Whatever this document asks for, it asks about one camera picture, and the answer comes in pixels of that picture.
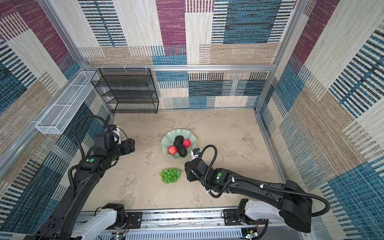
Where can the light green scalloped bowl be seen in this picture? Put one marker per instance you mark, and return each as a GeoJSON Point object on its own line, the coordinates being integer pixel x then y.
{"type": "Point", "coordinates": [168, 141]}

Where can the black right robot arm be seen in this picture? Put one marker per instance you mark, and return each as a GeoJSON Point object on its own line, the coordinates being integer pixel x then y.
{"type": "Point", "coordinates": [286, 202]}

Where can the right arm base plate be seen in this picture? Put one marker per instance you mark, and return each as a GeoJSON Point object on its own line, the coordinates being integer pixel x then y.
{"type": "Point", "coordinates": [233, 217]}

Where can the dark fake avocado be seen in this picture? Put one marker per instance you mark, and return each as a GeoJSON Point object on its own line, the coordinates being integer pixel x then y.
{"type": "Point", "coordinates": [181, 149]}
{"type": "Point", "coordinates": [178, 140]}

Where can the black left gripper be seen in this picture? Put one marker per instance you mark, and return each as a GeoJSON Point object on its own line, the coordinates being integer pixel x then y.
{"type": "Point", "coordinates": [128, 146]}

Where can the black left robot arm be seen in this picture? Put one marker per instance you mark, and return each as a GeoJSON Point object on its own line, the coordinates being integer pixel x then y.
{"type": "Point", "coordinates": [83, 177]}

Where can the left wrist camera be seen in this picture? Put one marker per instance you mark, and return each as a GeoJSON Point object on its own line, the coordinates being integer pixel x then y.
{"type": "Point", "coordinates": [116, 133]}

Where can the red fake fruit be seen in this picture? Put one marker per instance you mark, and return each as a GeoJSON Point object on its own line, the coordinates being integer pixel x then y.
{"type": "Point", "coordinates": [187, 143]}
{"type": "Point", "coordinates": [172, 150]}

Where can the black wire shelf rack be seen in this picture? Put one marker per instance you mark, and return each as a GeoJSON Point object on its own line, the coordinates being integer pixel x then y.
{"type": "Point", "coordinates": [130, 91]}

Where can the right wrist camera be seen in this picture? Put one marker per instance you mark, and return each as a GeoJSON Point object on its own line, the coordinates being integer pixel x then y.
{"type": "Point", "coordinates": [195, 153]}

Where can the aluminium mounting rail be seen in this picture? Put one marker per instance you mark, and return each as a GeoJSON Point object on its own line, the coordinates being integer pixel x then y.
{"type": "Point", "coordinates": [198, 224]}

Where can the white mesh wall basket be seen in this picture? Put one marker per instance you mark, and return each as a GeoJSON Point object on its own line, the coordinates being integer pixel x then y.
{"type": "Point", "coordinates": [61, 113]}

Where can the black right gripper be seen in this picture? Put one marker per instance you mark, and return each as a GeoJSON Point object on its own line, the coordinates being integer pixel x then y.
{"type": "Point", "coordinates": [190, 175]}

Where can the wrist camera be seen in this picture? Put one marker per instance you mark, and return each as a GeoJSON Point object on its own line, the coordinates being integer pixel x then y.
{"type": "Point", "coordinates": [116, 133]}
{"type": "Point", "coordinates": [195, 153]}

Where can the green fake grape bunch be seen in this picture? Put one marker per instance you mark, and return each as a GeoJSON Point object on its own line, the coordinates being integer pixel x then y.
{"type": "Point", "coordinates": [171, 175]}

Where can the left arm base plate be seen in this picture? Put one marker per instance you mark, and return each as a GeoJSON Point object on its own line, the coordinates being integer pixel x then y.
{"type": "Point", "coordinates": [133, 221]}

